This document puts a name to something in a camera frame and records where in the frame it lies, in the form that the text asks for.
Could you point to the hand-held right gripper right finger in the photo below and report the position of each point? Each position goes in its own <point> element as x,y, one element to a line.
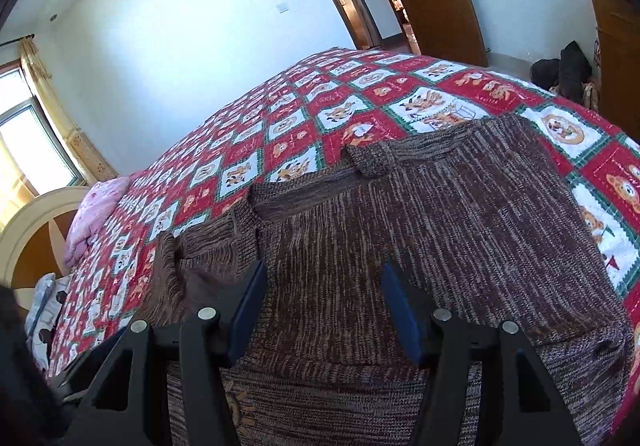
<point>400,316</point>

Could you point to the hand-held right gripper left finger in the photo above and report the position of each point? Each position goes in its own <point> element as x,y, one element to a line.
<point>247,311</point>

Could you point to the brown knit sweater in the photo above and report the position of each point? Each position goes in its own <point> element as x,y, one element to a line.
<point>375,206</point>

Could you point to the pink pillow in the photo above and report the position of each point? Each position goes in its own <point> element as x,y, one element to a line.
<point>95,211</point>

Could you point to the white dotted pillow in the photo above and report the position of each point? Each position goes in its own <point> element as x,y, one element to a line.
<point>42,316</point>

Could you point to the wooden headboard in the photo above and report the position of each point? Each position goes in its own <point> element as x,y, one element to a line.
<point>30,246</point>

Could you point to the red patchwork printed blanket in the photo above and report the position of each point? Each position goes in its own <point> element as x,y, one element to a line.
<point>310,91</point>

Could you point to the dark cloth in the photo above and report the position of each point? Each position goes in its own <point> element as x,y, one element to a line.
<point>22,376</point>

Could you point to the window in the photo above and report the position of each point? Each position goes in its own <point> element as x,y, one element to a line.
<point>25,136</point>

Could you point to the dark round bag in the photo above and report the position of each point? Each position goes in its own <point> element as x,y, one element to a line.
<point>545,72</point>

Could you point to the yellow curtain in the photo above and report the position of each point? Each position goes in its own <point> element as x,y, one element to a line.
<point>50,96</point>

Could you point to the black bag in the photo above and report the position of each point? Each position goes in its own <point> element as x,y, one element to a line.
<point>575,69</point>

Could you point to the wooden wardrobe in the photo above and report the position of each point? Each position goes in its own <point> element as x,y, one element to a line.
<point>617,56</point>

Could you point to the dark curtain rod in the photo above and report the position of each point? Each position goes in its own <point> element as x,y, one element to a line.
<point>15,41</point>

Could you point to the white wall switch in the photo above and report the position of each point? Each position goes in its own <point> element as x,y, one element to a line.
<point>283,7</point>

